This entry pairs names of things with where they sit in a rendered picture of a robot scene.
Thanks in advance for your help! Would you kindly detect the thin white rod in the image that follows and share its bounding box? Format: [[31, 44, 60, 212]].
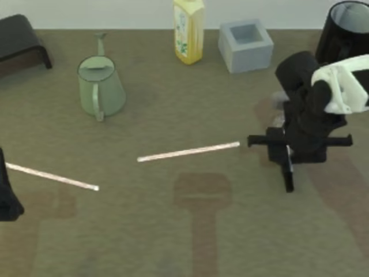
[[137, 140, 241, 163], [5, 162, 100, 192]]

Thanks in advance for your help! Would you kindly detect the black cylindrical container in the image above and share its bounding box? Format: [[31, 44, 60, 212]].
[[314, 1, 369, 70]]

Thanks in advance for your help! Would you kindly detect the grey-blue square box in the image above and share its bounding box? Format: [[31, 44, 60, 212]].
[[217, 18, 274, 74]]

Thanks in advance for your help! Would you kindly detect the green watering can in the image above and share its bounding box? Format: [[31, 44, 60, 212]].
[[76, 32, 127, 122]]

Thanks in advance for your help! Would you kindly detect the yellow plastic bottle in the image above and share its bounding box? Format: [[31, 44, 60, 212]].
[[173, 0, 205, 66]]

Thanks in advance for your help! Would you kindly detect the black curved stand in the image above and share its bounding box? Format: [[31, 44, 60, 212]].
[[0, 14, 54, 70]]

